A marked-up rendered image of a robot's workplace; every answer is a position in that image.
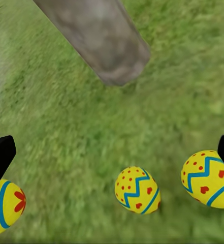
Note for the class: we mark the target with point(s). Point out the easter egg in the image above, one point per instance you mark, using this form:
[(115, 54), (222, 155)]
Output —
[(137, 191), (12, 204), (203, 177)]

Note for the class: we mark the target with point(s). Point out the tree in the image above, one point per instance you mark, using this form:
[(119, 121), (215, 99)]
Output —
[(103, 33)]

